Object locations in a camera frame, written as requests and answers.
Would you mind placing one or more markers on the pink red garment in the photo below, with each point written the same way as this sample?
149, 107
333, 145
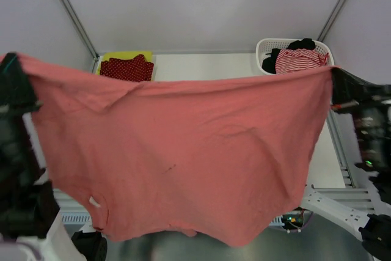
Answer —
220, 157

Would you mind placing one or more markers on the red polka dot garment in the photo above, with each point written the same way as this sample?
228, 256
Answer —
137, 69

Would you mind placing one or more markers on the yellow-green trousers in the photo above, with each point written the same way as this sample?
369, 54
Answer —
122, 55

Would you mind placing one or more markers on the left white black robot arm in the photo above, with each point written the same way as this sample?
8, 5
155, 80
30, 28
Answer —
31, 222

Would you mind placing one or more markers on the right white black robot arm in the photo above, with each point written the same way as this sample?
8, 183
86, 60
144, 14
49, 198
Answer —
368, 104

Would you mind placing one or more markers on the white plastic laundry basket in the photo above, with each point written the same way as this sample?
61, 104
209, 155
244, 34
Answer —
320, 47

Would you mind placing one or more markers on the black garment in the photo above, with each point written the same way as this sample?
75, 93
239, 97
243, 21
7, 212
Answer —
271, 49

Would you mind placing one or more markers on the red white striped garment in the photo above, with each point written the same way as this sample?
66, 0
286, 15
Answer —
301, 59

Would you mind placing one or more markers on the aluminium mounting rail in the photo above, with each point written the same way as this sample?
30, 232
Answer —
357, 198

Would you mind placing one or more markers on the white slotted cable duct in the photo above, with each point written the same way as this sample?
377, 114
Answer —
82, 218

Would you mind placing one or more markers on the left aluminium frame post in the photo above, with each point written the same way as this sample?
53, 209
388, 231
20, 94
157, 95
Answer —
80, 30

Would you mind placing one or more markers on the aluminium frame post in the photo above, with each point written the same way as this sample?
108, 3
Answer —
338, 7
80, 30

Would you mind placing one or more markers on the right aluminium frame post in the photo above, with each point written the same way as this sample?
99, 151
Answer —
338, 7

